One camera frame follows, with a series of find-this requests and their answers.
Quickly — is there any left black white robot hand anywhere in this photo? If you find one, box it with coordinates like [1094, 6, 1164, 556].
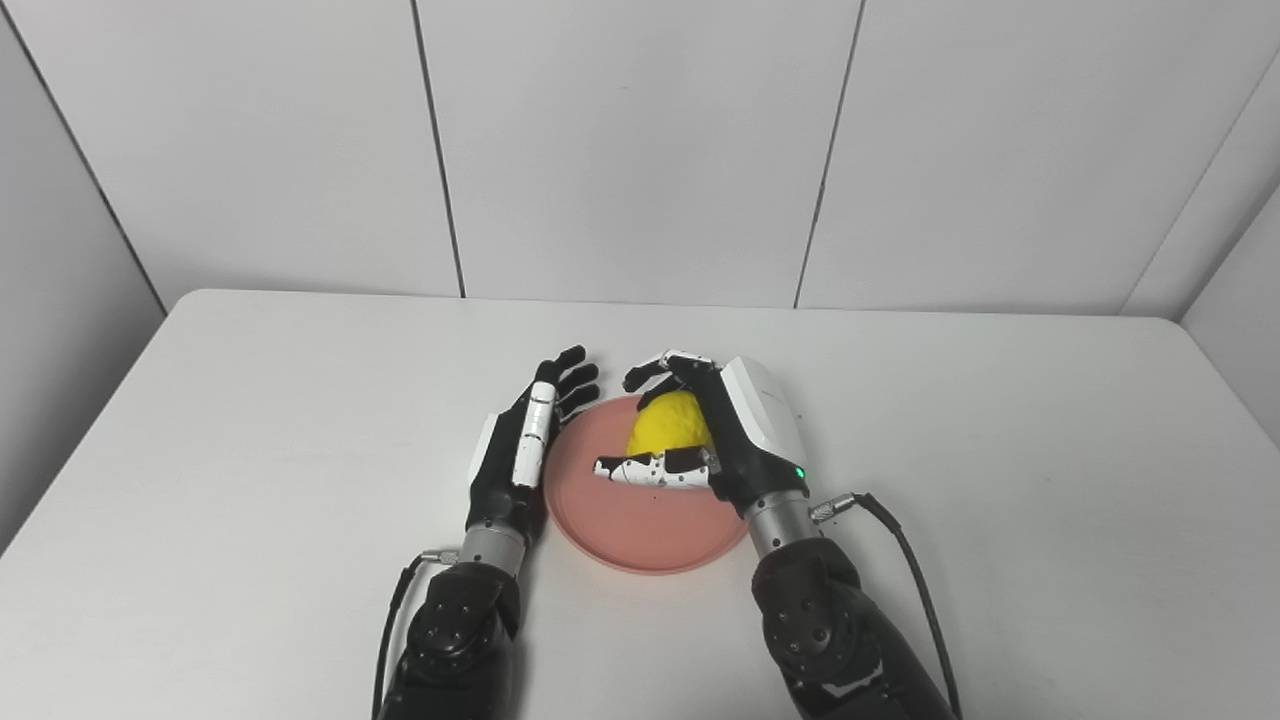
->
[465, 346, 601, 546]

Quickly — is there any yellow lemon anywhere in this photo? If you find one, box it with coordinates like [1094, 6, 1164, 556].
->
[626, 390, 715, 457]

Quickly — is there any pink round plate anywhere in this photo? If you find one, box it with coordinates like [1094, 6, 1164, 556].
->
[543, 393, 751, 576]

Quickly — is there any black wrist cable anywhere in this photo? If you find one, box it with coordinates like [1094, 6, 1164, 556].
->
[808, 491, 965, 720]
[371, 547, 463, 720]

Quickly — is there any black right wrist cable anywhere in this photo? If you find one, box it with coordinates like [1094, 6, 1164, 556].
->
[808, 491, 965, 720]

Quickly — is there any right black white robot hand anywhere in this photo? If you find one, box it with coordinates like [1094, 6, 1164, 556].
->
[594, 349, 811, 519]

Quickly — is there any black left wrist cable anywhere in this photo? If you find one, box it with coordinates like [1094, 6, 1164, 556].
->
[371, 547, 463, 720]

